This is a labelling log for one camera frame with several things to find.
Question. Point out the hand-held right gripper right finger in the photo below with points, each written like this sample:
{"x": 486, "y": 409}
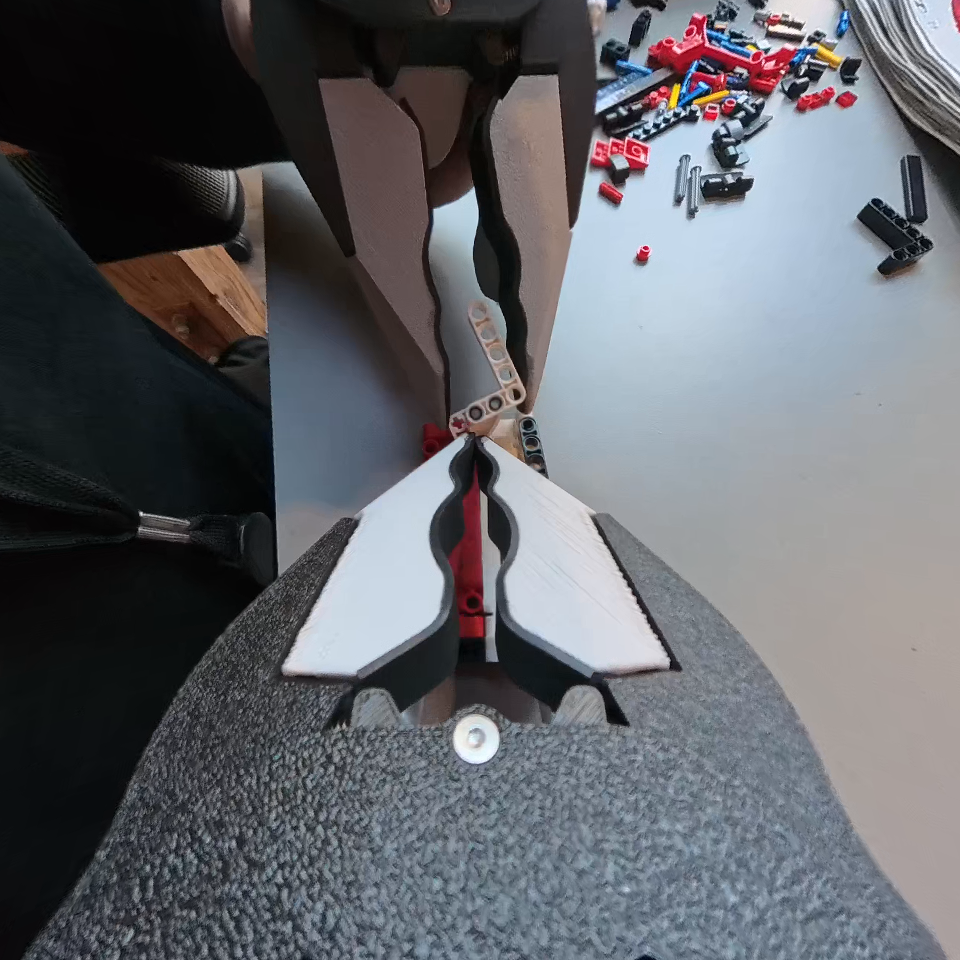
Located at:
{"x": 577, "y": 592}

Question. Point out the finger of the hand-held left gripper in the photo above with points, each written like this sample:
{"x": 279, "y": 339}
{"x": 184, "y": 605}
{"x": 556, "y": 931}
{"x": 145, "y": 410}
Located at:
{"x": 540, "y": 187}
{"x": 382, "y": 210}

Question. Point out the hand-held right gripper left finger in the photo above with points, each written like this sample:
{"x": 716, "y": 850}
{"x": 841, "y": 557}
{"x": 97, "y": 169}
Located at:
{"x": 375, "y": 585}

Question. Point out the red and white brick panel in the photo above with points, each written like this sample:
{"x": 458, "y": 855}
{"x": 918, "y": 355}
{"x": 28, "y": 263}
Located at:
{"x": 469, "y": 540}

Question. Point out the white L-shaped brick beam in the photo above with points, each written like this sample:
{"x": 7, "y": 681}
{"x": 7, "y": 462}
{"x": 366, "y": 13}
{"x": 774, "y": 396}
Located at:
{"x": 496, "y": 352}

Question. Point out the person's left forearm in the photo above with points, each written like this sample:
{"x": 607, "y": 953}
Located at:
{"x": 112, "y": 75}

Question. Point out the person's left hand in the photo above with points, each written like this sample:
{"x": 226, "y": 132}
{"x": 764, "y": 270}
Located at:
{"x": 238, "y": 37}

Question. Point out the grey brick axle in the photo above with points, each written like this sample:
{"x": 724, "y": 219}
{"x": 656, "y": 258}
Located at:
{"x": 694, "y": 191}
{"x": 682, "y": 178}

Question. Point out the black straight brick beam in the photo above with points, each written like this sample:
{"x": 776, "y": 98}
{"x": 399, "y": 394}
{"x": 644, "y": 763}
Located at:
{"x": 531, "y": 442}

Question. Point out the shiny black brick connector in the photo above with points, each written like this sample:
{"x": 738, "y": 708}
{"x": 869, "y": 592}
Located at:
{"x": 726, "y": 185}

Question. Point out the black double brick connector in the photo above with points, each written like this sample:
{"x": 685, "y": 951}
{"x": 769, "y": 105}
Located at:
{"x": 729, "y": 142}

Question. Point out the pile of coloured brick pieces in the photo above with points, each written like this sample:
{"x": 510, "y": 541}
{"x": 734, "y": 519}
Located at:
{"x": 712, "y": 82}

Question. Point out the black office chair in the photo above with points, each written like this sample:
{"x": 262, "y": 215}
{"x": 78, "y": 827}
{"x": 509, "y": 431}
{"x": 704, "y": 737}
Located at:
{"x": 150, "y": 210}

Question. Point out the person's black clothing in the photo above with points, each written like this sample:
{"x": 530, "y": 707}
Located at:
{"x": 90, "y": 675}

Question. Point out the black L-shaped brick beam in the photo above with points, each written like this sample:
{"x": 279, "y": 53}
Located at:
{"x": 892, "y": 225}

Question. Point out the black flat brick bar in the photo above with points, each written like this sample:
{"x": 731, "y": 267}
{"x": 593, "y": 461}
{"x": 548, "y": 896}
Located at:
{"x": 913, "y": 187}

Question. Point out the open instruction booklet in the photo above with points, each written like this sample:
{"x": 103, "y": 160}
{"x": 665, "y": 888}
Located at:
{"x": 915, "y": 67}

